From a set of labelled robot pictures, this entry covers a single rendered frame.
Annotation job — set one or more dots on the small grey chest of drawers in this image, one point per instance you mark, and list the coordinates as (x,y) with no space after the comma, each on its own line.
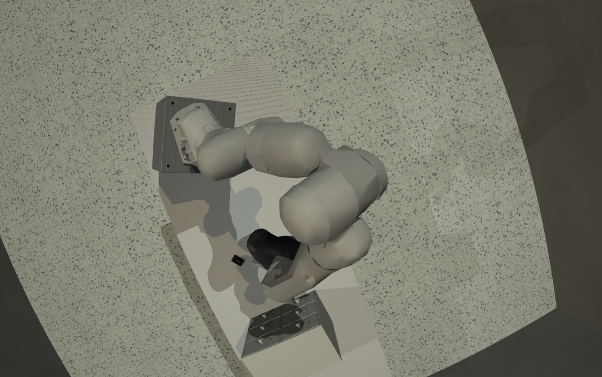
(299,356)

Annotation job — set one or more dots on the black nine-volt battery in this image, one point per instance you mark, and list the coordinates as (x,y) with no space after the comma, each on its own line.
(239,261)

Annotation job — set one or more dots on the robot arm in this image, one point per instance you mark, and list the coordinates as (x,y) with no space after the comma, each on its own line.
(321,212)

